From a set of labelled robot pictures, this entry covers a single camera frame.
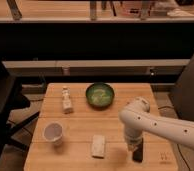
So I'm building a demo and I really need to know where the black cable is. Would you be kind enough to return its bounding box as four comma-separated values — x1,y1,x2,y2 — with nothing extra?
176,143,192,171

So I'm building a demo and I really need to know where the white sponge block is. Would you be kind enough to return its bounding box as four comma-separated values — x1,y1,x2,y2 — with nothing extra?
91,135,105,158

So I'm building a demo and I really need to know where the black eraser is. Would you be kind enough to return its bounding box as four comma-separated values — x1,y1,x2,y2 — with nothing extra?
133,139,143,163

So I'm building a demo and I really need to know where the green bowl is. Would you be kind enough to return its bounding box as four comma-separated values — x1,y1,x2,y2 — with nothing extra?
85,82,115,108

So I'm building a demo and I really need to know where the black stand left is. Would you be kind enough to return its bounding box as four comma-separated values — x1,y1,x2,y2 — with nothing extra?
0,61,39,157

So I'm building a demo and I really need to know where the white small bottle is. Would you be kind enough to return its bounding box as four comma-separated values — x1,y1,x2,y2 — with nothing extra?
62,86,73,114

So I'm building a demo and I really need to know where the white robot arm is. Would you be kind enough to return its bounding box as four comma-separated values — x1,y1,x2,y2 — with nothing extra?
119,97,194,151

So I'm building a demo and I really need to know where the white paper cup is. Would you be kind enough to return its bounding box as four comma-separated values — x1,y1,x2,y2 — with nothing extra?
43,122,63,146

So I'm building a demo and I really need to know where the grey robot base panel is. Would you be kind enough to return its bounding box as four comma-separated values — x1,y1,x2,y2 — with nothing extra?
169,55,194,121

